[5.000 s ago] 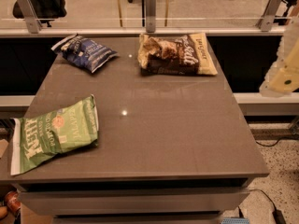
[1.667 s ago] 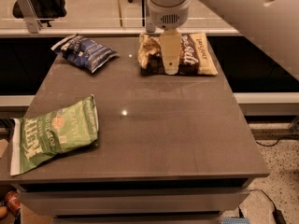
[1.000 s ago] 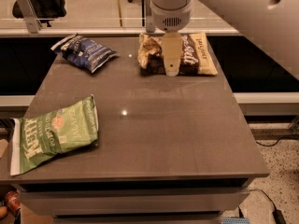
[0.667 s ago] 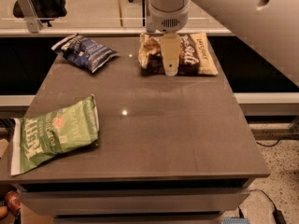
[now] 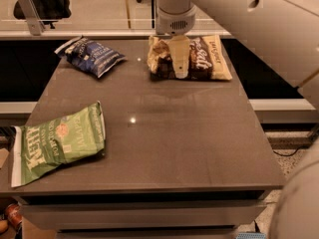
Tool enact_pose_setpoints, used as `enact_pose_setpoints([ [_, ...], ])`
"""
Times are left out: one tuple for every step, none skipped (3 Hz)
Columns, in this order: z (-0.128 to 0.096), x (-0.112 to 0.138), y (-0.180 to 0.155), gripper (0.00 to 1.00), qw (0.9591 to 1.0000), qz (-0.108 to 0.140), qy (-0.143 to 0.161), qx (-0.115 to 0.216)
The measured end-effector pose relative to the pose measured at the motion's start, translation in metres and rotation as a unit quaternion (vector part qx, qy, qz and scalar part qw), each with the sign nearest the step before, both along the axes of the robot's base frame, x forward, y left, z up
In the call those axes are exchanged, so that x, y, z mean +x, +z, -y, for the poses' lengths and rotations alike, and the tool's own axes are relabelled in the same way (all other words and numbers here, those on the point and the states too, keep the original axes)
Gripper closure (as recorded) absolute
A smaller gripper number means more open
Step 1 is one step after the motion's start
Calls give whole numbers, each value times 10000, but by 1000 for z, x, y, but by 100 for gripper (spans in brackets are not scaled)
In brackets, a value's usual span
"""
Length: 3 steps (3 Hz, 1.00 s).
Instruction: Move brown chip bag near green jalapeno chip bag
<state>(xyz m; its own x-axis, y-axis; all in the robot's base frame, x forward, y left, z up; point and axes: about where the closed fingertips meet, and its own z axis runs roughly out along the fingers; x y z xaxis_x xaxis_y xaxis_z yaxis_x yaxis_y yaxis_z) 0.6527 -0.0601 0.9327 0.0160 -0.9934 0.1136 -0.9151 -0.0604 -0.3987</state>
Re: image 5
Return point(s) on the green jalapeno chip bag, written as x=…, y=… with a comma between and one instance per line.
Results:
x=41, y=148

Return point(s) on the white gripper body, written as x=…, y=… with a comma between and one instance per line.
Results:
x=175, y=23

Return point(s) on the glass partition panel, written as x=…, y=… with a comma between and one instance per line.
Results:
x=90, y=15

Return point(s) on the left metal glass bracket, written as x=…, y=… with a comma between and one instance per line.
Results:
x=35, y=25

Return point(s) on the brown chip bag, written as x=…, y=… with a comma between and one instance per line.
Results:
x=205, y=60

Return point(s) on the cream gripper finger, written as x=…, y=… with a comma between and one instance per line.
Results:
x=179, y=52

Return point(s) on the red can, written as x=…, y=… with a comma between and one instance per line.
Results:
x=12, y=212

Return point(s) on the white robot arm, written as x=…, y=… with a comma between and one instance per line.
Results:
x=285, y=35

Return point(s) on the black office chair left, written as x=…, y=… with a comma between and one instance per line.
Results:
x=51, y=11

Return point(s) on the blue chip bag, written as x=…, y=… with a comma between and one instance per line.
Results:
x=89, y=56

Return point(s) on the grey drawer cabinet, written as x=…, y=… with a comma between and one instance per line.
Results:
x=145, y=210

